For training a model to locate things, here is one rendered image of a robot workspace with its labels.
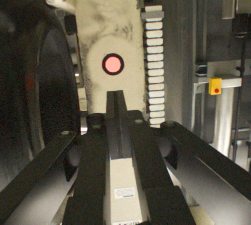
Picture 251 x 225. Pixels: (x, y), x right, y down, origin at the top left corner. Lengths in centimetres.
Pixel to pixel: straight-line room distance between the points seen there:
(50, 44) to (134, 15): 39
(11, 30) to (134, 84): 25
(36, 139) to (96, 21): 24
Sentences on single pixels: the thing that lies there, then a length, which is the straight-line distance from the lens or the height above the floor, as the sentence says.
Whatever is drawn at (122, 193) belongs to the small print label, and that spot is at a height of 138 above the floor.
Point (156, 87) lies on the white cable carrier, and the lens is 49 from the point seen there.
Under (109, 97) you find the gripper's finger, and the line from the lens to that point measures 19.
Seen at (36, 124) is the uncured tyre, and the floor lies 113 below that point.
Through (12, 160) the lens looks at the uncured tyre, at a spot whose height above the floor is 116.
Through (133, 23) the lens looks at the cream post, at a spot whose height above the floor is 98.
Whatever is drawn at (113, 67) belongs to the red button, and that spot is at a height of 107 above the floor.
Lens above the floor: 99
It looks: 17 degrees up
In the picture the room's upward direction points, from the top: 176 degrees clockwise
